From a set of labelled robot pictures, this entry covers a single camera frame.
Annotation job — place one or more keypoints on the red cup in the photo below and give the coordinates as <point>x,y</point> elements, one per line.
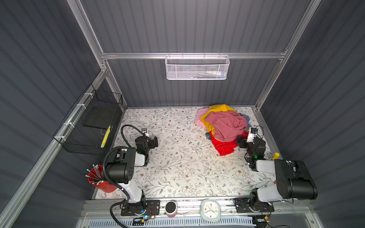
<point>95,178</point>

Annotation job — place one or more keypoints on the white slotted cable duct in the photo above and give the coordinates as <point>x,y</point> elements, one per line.
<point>190,222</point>

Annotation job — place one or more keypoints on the mauve pink ribbed cloth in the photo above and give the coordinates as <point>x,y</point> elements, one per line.
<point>228,126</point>

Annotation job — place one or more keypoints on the black wire basket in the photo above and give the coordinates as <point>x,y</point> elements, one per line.
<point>84,131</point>

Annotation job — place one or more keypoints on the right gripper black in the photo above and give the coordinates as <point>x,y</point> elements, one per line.
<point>243,141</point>

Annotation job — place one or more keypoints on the light pink cloth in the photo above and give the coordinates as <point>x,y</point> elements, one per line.
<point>200,113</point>

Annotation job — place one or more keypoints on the white square clock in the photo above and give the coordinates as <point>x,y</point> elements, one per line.
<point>210,210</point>

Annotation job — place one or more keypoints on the yellow brush in basket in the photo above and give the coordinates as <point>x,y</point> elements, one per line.
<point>106,135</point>

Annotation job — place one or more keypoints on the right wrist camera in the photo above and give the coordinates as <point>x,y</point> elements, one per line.
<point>253,132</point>

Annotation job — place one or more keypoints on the blue checked cloth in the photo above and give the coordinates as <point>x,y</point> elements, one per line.
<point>247,120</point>

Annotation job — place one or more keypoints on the yellow knob object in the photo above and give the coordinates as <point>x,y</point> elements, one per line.
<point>275,156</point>

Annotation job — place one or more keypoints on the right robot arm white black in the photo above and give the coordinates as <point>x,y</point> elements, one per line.
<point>293,179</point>

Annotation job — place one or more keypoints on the yellow cloth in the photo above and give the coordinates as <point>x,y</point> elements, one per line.
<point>209,114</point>

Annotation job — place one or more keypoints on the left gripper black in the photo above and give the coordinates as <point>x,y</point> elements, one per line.
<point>152,142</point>

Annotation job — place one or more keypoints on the white wire mesh basket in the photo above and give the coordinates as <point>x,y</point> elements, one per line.
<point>197,67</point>

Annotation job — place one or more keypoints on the red cloth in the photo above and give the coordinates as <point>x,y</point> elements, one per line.
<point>224,148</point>

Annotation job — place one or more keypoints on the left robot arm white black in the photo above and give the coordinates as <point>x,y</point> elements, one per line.
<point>118,170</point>

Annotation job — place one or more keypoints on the black round speaker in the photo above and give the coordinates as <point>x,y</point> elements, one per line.
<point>171,209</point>

